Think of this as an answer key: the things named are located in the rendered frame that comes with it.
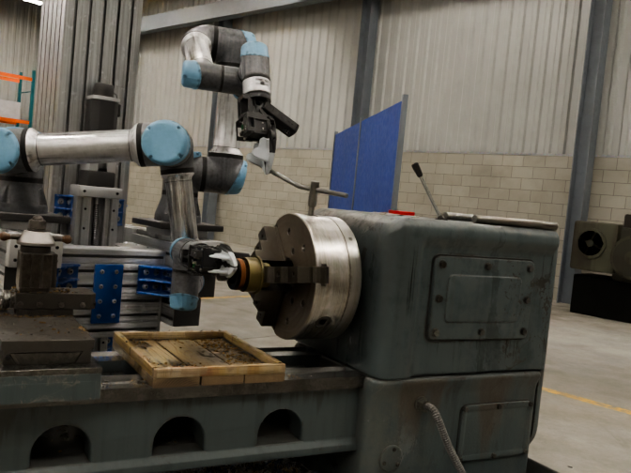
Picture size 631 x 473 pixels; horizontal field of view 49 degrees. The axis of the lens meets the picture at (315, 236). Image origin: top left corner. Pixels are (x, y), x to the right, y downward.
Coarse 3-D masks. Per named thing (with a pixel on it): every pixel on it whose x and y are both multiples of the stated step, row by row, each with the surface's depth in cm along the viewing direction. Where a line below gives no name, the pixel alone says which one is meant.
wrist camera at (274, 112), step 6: (264, 102) 181; (264, 108) 179; (270, 108) 180; (276, 108) 181; (270, 114) 181; (276, 114) 181; (282, 114) 181; (276, 120) 182; (282, 120) 181; (288, 120) 182; (276, 126) 184; (282, 126) 183; (288, 126) 182; (294, 126) 182; (288, 132) 183; (294, 132) 183
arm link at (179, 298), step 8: (176, 272) 184; (184, 272) 183; (176, 280) 184; (184, 280) 183; (192, 280) 184; (176, 288) 184; (184, 288) 183; (192, 288) 184; (200, 288) 193; (176, 296) 184; (184, 296) 184; (192, 296) 184; (176, 304) 184; (184, 304) 184; (192, 304) 185
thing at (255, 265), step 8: (256, 256) 167; (240, 264) 163; (248, 264) 164; (256, 264) 164; (264, 264) 167; (240, 272) 162; (248, 272) 163; (256, 272) 163; (264, 272) 164; (232, 280) 168; (240, 280) 162; (248, 280) 163; (256, 280) 164; (232, 288) 164; (240, 288) 164; (248, 288) 164; (256, 288) 165
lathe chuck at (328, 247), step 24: (288, 216) 172; (288, 240) 172; (312, 240) 161; (336, 240) 164; (312, 264) 161; (336, 264) 161; (312, 288) 160; (336, 288) 161; (288, 312) 169; (312, 312) 160; (336, 312) 163; (288, 336) 169; (312, 336) 168
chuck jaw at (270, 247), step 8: (264, 232) 175; (272, 232) 176; (264, 240) 173; (272, 240) 174; (280, 240) 175; (256, 248) 174; (264, 248) 171; (272, 248) 173; (280, 248) 174; (264, 256) 170; (272, 256) 171; (280, 256) 172; (272, 264) 172; (280, 264) 173; (288, 264) 174
